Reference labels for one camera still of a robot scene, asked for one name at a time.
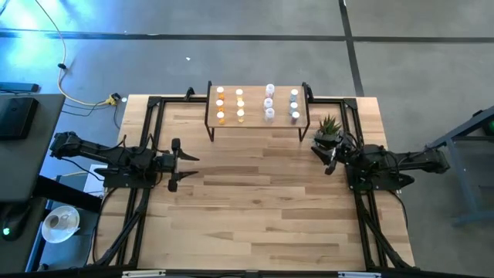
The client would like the thin black floor cable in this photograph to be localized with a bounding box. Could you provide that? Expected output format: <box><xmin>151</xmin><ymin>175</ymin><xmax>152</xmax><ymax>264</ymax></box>
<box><xmin>61</xmin><ymin>100</ymin><xmax>120</xmax><ymax>131</ymax></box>

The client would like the silver bracket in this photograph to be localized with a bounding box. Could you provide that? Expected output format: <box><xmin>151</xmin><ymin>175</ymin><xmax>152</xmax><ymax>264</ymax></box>
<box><xmin>122</xmin><ymin>270</ymin><xmax>167</xmax><ymax>278</ymax></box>
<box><xmin>337</xmin><ymin>271</ymin><xmax>382</xmax><ymax>278</ymax></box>

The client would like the potted green succulent plant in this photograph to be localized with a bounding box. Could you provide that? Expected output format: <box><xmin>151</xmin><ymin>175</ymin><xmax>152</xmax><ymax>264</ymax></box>
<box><xmin>313</xmin><ymin>114</ymin><xmax>343</xmax><ymax>144</ymax></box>

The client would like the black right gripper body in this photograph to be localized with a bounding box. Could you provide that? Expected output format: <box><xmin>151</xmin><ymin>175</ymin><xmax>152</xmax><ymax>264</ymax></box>
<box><xmin>326</xmin><ymin>133</ymin><xmax>362</xmax><ymax>175</ymax></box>

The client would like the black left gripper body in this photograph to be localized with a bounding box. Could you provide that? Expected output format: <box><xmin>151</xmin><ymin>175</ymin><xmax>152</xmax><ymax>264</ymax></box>
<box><xmin>156</xmin><ymin>137</ymin><xmax>181</xmax><ymax>193</ymax></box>

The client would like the yellow floor cable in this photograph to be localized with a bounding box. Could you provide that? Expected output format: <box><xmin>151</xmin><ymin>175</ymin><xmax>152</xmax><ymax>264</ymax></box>
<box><xmin>34</xmin><ymin>0</ymin><xmax>111</xmax><ymax>107</ymax></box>

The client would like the black metal table frame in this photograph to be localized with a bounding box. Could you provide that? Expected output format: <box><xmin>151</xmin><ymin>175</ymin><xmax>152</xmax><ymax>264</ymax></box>
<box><xmin>87</xmin><ymin>93</ymin><xmax>417</xmax><ymax>271</ymax></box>

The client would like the black box device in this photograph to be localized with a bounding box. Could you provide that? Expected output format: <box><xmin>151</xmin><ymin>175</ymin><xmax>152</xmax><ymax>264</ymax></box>
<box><xmin>0</xmin><ymin>97</ymin><xmax>39</xmax><ymax>141</ymax></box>

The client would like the black computer mouse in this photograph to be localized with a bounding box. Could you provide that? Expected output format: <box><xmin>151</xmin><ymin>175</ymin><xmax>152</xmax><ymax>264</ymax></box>
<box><xmin>0</xmin><ymin>204</ymin><xmax>32</xmax><ymax>243</ymax></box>

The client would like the grey desk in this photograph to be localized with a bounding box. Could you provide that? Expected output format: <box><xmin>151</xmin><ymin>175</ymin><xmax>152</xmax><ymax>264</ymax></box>
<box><xmin>0</xmin><ymin>93</ymin><xmax>66</xmax><ymax>204</ymax></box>

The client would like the dark flat bar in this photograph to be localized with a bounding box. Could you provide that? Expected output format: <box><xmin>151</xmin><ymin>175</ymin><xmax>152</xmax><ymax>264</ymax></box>
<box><xmin>0</xmin><ymin>81</ymin><xmax>40</xmax><ymax>93</ymax></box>

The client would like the white paper sheet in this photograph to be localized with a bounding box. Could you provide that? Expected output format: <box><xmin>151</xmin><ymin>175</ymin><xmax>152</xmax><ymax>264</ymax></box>
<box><xmin>83</xmin><ymin>164</ymin><xmax>109</xmax><ymax>196</ymax></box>

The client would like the black desk beam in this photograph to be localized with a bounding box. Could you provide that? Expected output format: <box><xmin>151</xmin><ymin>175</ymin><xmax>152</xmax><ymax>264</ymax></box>
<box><xmin>33</xmin><ymin>175</ymin><xmax>103</xmax><ymax>213</ymax></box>

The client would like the wooden shelf with black frame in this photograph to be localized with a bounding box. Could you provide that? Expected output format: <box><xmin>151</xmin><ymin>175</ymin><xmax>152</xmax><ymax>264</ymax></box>
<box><xmin>204</xmin><ymin>80</ymin><xmax>315</xmax><ymax>143</ymax></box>

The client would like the grey metal stand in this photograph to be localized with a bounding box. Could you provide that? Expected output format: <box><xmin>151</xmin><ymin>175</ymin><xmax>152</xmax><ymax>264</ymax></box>
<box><xmin>425</xmin><ymin>104</ymin><xmax>494</xmax><ymax>227</ymax></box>

